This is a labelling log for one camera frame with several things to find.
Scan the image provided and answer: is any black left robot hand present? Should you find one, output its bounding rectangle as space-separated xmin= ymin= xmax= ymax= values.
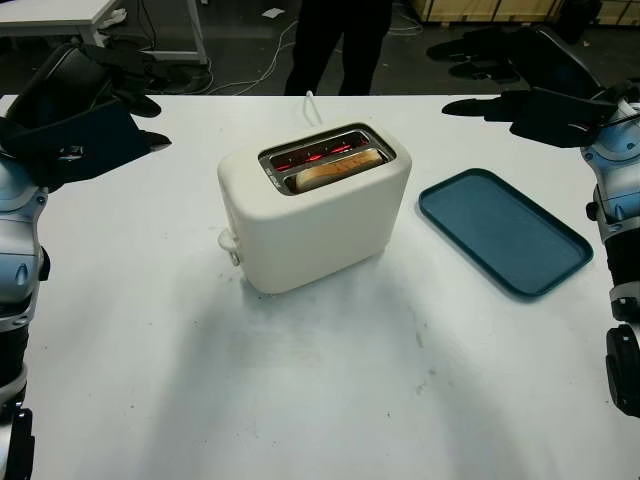
xmin=7 ymin=43 xmax=174 ymax=151

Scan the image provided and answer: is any white floor cable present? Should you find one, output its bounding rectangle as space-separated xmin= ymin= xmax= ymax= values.
xmin=164 ymin=19 xmax=301 ymax=96

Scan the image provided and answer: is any white toaster power cable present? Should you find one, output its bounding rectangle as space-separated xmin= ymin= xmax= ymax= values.
xmin=302 ymin=92 xmax=324 ymax=129

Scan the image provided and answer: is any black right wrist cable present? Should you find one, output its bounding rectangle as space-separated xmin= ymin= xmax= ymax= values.
xmin=597 ymin=110 xmax=640 ymax=127

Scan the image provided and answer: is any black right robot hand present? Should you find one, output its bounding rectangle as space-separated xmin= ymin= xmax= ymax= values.
xmin=426 ymin=24 xmax=609 ymax=121

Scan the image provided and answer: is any browned toast slice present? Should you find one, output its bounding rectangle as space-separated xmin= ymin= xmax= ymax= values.
xmin=294 ymin=148 xmax=387 ymax=195

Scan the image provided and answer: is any white desk with legs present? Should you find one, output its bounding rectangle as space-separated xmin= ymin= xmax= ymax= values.
xmin=0 ymin=0 xmax=209 ymax=64

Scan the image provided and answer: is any dark blue plastic tray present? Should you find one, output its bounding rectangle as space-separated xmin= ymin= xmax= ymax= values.
xmin=417 ymin=167 xmax=595 ymax=303

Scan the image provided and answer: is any wooden crate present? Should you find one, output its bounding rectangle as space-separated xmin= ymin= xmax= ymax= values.
xmin=412 ymin=0 xmax=616 ymax=24

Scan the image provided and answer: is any person in black trousers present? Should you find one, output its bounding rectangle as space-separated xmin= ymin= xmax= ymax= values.
xmin=283 ymin=0 xmax=391 ymax=96

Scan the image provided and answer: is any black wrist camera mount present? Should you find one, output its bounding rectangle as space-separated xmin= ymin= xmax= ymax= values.
xmin=509 ymin=84 xmax=620 ymax=149
xmin=0 ymin=101 xmax=152 ymax=194

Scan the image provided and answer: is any cream white toaster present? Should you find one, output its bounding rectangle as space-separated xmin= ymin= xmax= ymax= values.
xmin=216 ymin=121 xmax=414 ymax=295

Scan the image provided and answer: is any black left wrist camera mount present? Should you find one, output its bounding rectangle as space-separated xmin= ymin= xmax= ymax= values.
xmin=0 ymin=101 xmax=152 ymax=194

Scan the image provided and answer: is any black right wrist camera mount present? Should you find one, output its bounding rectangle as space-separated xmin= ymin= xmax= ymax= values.
xmin=509 ymin=84 xmax=620 ymax=149

